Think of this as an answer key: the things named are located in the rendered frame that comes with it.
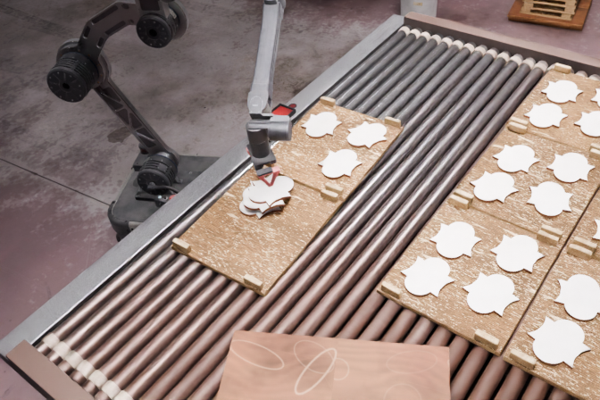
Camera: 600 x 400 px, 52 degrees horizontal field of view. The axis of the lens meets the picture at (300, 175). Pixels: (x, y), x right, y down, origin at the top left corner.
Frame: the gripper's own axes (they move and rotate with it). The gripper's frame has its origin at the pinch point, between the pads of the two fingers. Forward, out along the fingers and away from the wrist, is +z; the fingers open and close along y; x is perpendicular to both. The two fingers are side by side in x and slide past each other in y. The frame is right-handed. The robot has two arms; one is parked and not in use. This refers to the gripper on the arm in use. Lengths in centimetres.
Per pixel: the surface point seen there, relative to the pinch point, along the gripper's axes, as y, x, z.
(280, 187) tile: -3.1, -3.2, 4.6
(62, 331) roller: -25, 67, 9
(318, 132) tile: 23.1, -24.6, 10.4
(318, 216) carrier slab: -14.1, -10.9, 10.2
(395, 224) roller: -24.8, -31.4, 12.6
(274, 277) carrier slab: -31.2, 8.2, 9.2
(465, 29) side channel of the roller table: 61, -104, 14
